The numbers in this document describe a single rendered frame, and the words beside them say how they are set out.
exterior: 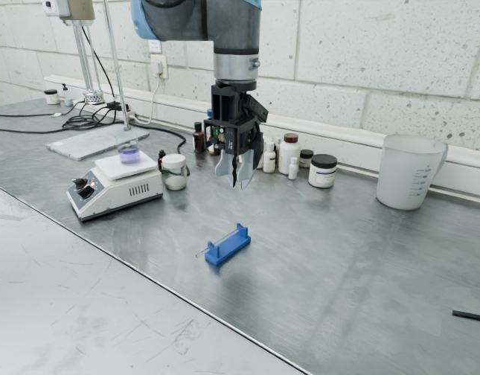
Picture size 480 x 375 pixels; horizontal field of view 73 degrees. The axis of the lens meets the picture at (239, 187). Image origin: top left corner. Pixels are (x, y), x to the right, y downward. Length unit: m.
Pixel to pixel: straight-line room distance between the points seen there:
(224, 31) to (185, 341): 0.46
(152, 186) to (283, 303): 0.43
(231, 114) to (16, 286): 0.47
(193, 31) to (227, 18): 0.05
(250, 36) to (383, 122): 0.55
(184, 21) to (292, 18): 0.56
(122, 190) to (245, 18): 0.46
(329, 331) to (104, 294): 0.36
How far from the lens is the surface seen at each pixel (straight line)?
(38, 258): 0.73
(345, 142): 0.98
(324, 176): 0.87
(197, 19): 0.54
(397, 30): 0.96
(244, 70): 0.54
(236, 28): 0.54
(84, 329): 0.56
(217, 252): 0.60
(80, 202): 0.81
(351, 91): 1.00
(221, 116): 0.55
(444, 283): 0.68
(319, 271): 0.62
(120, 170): 0.80
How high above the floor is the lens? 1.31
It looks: 28 degrees down
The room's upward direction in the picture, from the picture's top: straight up
